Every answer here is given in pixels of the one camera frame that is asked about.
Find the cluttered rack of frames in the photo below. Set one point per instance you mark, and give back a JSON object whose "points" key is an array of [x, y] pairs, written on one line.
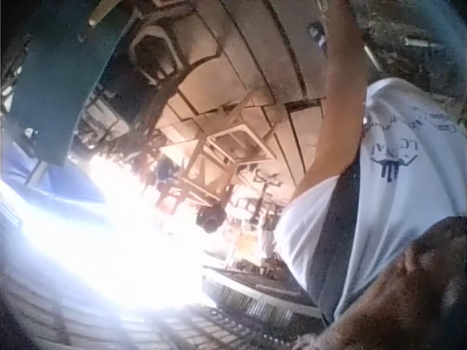
{"points": [[261, 215]]}

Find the black round object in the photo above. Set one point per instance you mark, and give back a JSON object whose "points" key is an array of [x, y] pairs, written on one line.
{"points": [[211, 218]]}

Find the ribbed metal grille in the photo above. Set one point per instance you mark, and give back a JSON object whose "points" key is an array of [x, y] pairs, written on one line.
{"points": [[251, 295]]}

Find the black and white object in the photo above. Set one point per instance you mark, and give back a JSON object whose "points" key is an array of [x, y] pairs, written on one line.
{"points": [[317, 34]]}

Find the blue sheet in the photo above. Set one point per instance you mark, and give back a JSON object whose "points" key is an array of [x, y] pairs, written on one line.
{"points": [[69, 182]]}

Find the white stick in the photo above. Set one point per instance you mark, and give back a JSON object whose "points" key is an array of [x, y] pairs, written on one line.
{"points": [[372, 58]]}

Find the dark green board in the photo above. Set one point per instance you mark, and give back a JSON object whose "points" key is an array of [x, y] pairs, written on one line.
{"points": [[62, 80]]}

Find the white cylinder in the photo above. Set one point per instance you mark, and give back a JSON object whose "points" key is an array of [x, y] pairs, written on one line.
{"points": [[419, 42]]}

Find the light wooden chair frame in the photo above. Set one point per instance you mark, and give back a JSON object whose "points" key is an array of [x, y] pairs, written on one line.
{"points": [[233, 146]]}

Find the dark metal chair frame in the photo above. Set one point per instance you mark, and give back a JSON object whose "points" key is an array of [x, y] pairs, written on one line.
{"points": [[160, 54]]}

